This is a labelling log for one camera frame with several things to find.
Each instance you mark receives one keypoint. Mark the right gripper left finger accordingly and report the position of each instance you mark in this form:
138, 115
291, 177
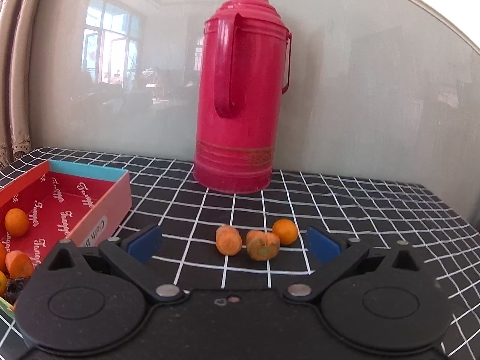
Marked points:
128, 257

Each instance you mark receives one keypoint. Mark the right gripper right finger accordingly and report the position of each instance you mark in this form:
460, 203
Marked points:
337, 259

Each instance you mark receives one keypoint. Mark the split carrot chunk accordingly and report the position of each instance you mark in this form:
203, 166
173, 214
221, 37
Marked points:
262, 246

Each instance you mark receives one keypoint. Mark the carrot piece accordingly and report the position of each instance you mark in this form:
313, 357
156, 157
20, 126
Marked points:
228, 240
18, 265

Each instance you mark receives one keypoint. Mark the small orange tangerine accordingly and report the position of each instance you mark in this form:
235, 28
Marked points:
286, 230

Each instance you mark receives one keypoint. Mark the red cardboard box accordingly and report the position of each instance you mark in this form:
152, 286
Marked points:
82, 203

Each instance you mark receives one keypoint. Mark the black white grid tablecloth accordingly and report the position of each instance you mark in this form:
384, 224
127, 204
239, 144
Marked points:
380, 212

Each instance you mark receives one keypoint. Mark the carrot piece in box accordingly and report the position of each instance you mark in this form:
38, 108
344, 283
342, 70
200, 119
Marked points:
18, 265

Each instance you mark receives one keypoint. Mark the tangerine in box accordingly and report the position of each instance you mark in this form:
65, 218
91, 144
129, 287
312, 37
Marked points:
16, 222

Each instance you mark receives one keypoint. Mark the dark dried fruit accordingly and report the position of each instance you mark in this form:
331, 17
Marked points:
14, 289

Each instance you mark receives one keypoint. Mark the red thermos flask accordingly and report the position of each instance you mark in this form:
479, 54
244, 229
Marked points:
246, 59

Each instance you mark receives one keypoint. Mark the beige lace curtain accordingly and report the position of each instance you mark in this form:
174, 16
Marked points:
17, 17

